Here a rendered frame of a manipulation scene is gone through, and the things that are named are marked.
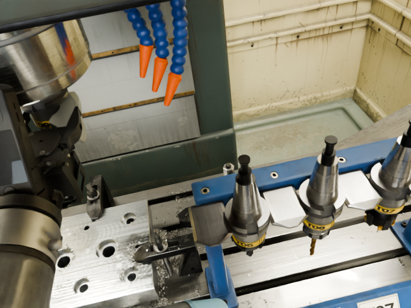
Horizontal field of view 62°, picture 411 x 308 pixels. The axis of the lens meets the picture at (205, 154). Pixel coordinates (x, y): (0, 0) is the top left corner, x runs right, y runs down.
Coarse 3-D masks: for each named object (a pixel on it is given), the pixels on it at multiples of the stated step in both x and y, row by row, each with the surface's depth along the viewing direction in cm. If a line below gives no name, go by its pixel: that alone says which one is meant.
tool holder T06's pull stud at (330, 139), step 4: (328, 136) 42; (332, 136) 42; (328, 140) 42; (332, 140) 42; (336, 140) 42; (328, 144) 42; (332, 144) 41; (324, 148) 44; (328, 148) 42; (332, 148) 42; (324, 152) 43; (328, 152) 43; (332, 152) 43; (324, 156) 43; (328, 156) 43; (332, 156) 43; (324, 160) 43; (328, 160) 43; (332, 160) 43
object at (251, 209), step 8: (240, 184) 43; (248, 184) 43; (256, 184) 44; (240, 192) 44; (248, 192) 43; (256, 192) 44; (232, 200) 46; (240, 200) 44; (248, 200) 44; (256, 200) 45; (232, 208) 47; (240, 208) 45; (248, 208) 45; (256, 208) 45; (240, 216) 46; (248, 216) 46; (256, 216) 46
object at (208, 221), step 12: (204, 204) 51; (216, 204) 51; (192, 216) 50; (204, 216) 49; (216, 216) 49; (204, 228) 48; (216, 228) 48; (228, 228) 48; (204, 240) 47; (216, 240) 46
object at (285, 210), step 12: (264, 192) 51; (276, 192) 51; (288, 192) 51; (276, 204) 49; (288, 204) 49; (300, 204) 49; (276, 216) 48; (288, 216) 48; (300, 216) 47; (288, 228) 47
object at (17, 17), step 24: (0, 0) 19; (24, 0) 19; (48, 0) 19; (72, 0) 19; (96, 0) 20; (120, 0) 20; (144, 0) 21; (168, 0) 21; (0, 24) 20; (24, 24) 20
